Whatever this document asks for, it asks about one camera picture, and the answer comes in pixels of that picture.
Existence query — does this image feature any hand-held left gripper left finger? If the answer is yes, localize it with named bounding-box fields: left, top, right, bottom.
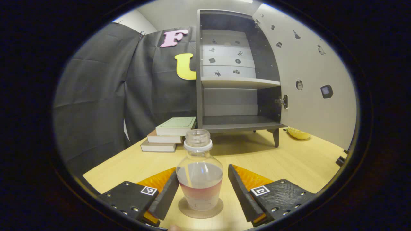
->
left=98, top=167, right=179, bottom=228

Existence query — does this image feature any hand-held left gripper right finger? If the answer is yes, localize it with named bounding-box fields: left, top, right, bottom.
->
left=227, top=164, right=317, bottom=227

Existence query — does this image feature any round brown coaster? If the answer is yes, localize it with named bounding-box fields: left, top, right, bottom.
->
left=178, top=196, right=224, bottom=219

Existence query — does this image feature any clear bottle with pink label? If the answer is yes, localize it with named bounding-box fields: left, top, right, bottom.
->
left=176, top=129, right=224, bottom=212

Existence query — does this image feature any light grey cabinet door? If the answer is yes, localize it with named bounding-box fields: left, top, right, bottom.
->
left=252, top=3, right=357, bottom=151

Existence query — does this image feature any light cabinet shelf board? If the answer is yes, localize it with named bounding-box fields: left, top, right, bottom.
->
left=201, top=76, right=281, bottom=90

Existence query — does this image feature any dark grey cabinet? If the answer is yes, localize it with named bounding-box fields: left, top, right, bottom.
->
left=195, top=9, right=288, bottom=148

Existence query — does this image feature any yellow textured toy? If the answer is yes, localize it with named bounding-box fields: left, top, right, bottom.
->
left=287, top=126, right=311, bottom=140

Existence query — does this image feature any grey cover book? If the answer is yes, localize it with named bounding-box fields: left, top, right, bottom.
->
left=140, top=140, right=177, bottom=153

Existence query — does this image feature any brown cover book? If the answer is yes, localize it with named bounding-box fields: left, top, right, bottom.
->
left=147, top=129, right=185, bottom=144

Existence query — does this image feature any green cover book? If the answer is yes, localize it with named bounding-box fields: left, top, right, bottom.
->
left=155, top=116, right=197, bottom=136

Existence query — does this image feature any black backdrop cloth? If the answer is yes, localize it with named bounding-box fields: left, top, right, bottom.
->
left=53, top=22, right=198, bottom=175

